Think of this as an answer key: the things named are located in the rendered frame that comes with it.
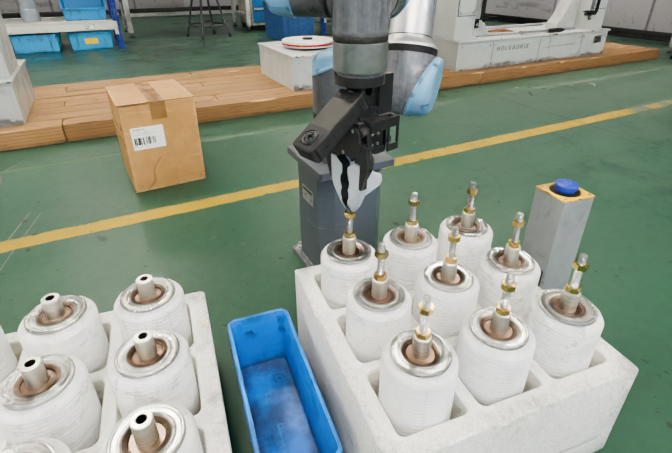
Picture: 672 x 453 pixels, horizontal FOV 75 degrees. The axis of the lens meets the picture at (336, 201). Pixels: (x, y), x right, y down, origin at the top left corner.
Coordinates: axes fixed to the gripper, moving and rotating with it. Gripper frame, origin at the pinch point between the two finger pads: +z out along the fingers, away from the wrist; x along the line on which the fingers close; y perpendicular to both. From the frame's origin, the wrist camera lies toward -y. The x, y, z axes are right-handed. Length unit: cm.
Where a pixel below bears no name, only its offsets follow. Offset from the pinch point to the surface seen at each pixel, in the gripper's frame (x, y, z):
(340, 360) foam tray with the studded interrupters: -11.9, -11.6, 16.4
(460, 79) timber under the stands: 120, 204, 30
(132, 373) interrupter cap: -2.5, -35.7, 8.9
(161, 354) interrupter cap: -1.6, -32.0, 9.2
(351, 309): -10.2, -8.1, 10.0
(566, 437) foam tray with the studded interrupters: -36.6, 9.7, 26.2
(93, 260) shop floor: 67, -28, 34
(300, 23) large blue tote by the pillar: 355, 250, 18
